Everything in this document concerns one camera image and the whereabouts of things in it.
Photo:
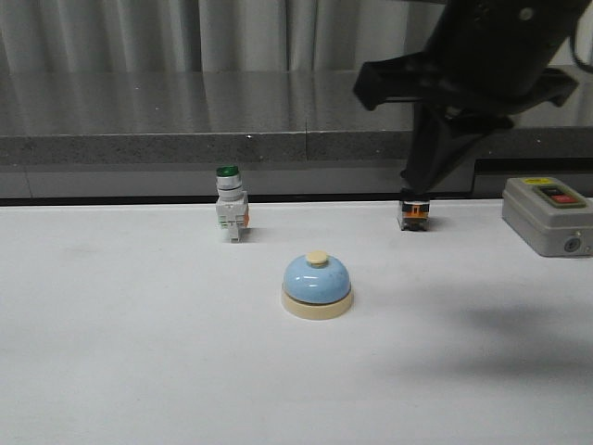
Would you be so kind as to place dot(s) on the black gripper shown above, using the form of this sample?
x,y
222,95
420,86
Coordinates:
x,y
484,61

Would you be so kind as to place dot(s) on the blue and cream call bell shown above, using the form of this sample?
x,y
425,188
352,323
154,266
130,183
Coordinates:
x,y
316,286

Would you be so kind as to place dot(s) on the grey stone counter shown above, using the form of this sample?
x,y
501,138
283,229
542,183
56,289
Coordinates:
x,y
158,137

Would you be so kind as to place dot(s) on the grey curtain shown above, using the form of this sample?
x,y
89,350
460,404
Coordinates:
x,y
209,36

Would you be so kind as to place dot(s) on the black selector switch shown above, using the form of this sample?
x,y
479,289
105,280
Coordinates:
x,y
413,210

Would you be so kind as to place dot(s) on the grey on-off switch box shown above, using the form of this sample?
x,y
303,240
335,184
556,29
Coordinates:
x,y
551,217

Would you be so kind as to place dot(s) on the green pushbutton switch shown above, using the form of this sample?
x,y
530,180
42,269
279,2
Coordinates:
x,y
232,204

